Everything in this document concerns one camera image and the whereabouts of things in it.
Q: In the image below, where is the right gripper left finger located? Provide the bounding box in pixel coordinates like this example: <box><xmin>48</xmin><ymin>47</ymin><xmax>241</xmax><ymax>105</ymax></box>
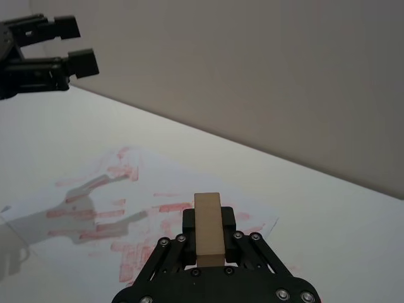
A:
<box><xmin>134</xmin><ymin>208</ymin><xmax>197</xmax><ymax>284</ymax></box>

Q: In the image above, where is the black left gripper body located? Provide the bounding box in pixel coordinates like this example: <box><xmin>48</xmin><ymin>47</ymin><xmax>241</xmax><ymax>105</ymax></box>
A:
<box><xmin>0</xmin><ymin>19</ymin><xmax>25</xmax><ymax>101</ymax></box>

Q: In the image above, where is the pale wooden block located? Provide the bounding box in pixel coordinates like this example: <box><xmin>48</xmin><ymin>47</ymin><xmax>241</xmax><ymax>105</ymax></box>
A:
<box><xmin>193</xmin><ymin>191</ymin><xmax>226</xmax><ymax>269</ymax></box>

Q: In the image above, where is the white paper with red marks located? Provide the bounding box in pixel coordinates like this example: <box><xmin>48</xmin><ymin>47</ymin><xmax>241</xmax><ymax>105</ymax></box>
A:
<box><xmin>0</xmin><ymin>145</ymin><xmax>281</xmax><ymax>285</ymax></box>

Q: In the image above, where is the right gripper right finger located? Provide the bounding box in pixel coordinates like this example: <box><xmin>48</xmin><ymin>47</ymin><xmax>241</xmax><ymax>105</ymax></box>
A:
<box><xmin>220</xmin><ymin>206</ymin><xmax>295</xmax><ymax>278</ymax></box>

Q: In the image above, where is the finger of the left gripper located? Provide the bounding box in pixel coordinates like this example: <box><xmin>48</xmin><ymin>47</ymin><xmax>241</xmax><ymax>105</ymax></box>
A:
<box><xmin>8</xmin><ymin>47</ymin><xmax>100</xmax><ymax>94</ymax></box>
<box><xmin>8</xmin><ymin>13</ymin><xmax>81</xmax><ymax>49</ymax></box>

